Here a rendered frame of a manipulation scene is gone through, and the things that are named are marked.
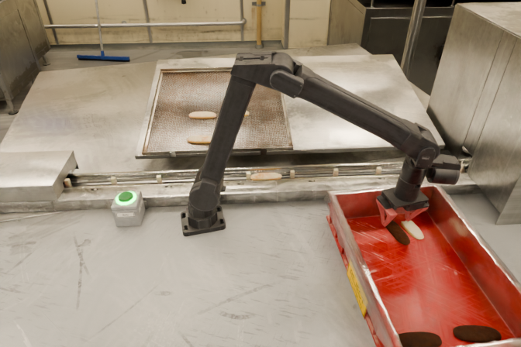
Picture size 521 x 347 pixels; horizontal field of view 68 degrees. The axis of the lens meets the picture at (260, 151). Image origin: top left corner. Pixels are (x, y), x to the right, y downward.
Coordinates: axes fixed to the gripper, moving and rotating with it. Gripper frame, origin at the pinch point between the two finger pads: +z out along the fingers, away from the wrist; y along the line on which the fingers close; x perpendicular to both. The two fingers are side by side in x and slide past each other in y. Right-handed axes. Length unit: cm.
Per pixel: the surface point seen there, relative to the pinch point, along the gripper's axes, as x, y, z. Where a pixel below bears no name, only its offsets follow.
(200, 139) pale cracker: 51, -43, 0
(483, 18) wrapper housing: 29, 37, -44
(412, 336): -27.7, -14.2, 3.7
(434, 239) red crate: -6.1, 9.3, 3.9
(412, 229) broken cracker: -1.8, 5.0, 3.2
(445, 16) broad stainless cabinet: 156, 147, -6
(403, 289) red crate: -16.8, -8.2, 4.6
